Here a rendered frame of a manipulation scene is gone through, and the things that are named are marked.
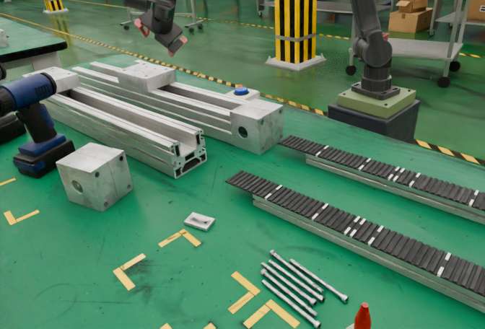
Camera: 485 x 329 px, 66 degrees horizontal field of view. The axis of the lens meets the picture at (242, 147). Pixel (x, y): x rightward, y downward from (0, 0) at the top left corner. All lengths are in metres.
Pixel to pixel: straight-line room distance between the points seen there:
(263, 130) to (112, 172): 0.35
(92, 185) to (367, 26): 0.79
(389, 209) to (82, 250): 0.56
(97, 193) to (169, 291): 0.27
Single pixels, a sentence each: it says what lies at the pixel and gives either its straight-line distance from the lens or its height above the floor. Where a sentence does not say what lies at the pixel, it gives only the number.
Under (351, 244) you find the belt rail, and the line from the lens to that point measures 0.65.
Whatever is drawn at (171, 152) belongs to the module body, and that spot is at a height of 0.84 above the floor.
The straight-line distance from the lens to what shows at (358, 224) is 0.65.
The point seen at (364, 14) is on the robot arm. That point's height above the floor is 1.04.
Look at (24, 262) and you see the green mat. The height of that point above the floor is 0.78.
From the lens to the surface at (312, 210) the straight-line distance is 0.67.
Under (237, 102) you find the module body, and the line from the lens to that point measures 0.99.
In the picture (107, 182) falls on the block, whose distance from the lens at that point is 0.79.
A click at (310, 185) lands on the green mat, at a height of 0.78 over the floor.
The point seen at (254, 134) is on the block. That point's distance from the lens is 0.88.
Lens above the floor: 1.23
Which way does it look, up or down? 29 degrees down
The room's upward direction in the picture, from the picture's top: 4 degrees counter-clockwise
